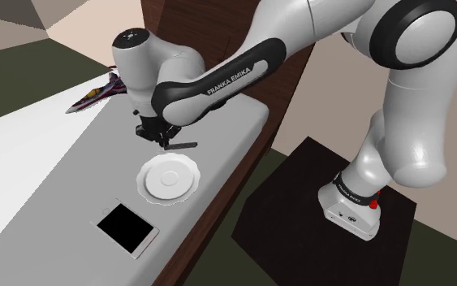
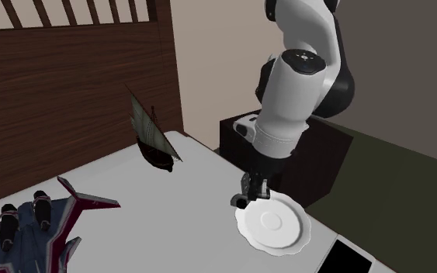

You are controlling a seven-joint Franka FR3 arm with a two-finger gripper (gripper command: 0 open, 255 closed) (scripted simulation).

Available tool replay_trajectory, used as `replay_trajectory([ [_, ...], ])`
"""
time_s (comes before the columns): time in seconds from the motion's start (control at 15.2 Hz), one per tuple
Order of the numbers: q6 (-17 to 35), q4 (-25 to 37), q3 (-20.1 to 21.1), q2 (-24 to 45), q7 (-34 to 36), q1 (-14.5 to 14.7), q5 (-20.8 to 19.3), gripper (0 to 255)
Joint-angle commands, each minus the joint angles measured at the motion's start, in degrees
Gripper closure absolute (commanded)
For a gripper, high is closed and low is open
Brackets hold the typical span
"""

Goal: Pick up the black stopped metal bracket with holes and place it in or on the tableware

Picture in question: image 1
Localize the toy jet plane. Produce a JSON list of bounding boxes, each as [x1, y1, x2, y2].
[[65, 65, 127, 115]]

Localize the white tablet with black screen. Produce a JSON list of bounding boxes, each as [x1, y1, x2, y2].
[[90, 199, 161, 260]]

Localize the white plate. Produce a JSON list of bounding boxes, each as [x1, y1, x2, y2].
[[136, 152, 201, 206]]

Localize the flat black remote control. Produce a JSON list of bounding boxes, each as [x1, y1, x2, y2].
[[163, 141, 198, 151]]

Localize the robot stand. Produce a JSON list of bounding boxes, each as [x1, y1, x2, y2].
[[231, 136, 418, 286]]

